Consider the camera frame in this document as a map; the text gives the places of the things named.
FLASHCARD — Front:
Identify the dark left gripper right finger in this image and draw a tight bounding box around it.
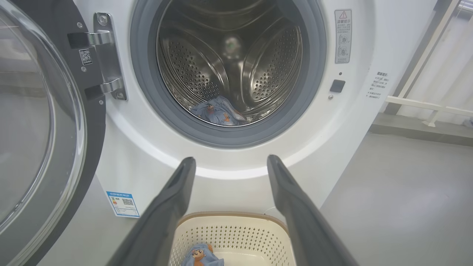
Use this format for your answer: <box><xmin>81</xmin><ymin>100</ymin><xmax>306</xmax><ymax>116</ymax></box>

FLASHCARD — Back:
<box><xmin>267</xmin><ymin>154</ymin><xmax>360</xmax><ymax>266</ymax></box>

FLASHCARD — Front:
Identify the grey warning sticker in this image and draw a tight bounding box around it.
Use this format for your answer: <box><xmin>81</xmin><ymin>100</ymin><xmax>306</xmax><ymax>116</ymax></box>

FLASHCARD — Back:
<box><xmin>334</xmin><ymin>9</ymin><xmax>352</xmax><ymax>64</ymax></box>

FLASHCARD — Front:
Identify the small printed text sticker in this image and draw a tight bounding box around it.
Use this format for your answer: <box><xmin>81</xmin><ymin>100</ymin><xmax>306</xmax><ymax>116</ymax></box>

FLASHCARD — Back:
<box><xmin>367</xmin><ymin>71</ymin><xmax>389</xmax><ymax>101</ymax></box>

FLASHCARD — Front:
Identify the white front-load washing machine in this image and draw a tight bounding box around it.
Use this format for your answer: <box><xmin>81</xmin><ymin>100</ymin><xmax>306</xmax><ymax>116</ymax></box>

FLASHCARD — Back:
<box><xmin>37</xmin><ymin>0</ymin><xmax>438</xmax><ymax>266</ymax></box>

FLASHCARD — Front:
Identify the cream perforated laundry basket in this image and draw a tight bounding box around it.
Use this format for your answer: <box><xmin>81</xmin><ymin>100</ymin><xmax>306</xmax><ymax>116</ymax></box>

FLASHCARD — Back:
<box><xmin>168</xmin><ymin>211</ymin><xmax>297</xmax><ymax>266</ymax></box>

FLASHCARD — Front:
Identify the white metal railing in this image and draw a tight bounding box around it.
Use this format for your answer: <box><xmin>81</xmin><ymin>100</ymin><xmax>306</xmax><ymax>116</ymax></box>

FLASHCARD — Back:
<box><xmin>384</xmin><ymin>0</ymin><xmax>473</xmax><ymax>128</ymax></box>

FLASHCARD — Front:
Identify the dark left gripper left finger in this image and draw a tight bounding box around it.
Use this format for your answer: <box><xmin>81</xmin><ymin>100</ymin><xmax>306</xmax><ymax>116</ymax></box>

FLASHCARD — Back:
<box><xmin>105</xmin><ymin>157</ymin><xmax>197</xmax><ymax>266</ymax></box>

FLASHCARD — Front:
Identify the black round glass washer door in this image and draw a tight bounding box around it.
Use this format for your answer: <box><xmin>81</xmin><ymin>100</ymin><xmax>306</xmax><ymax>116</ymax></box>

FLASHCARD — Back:
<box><xmin>0</xmin><ymin>0</ymin><xmax>108</xmax><ymax>266</ymax></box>

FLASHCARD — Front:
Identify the blue monkey print garment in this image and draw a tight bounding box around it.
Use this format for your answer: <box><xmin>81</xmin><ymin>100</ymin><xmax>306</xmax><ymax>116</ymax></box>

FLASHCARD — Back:
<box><xmin>190</xmin><ymin>95</ymin><xmax>247</xmax><ymax>127</ymax></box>
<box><xmin>180</xmin><ymin>243</ymin><xmax>225</xmax><ymax>266</ymax></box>

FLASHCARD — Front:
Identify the stainless steel washer drum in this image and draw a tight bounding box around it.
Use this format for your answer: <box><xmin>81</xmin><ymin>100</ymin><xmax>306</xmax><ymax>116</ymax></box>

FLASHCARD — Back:
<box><xmin>157</xmin><ymin>0</ymin><xmax>303</xmax><ymax>128</ymax></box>

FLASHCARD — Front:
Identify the blue energy label sticker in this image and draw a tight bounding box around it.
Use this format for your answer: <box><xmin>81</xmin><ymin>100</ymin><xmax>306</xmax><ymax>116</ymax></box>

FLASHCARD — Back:
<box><xmin>106</xmin><ymin>191</ymin><xmax>140</xmax><ymax>218</ymax></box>

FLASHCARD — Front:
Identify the metal door hinge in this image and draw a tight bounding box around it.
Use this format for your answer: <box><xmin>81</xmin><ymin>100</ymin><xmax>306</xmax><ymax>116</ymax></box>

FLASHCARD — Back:
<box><xmin>67</xmin><ymin>12</ymin><xmax>128</xmax><ymax>101</ymax></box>

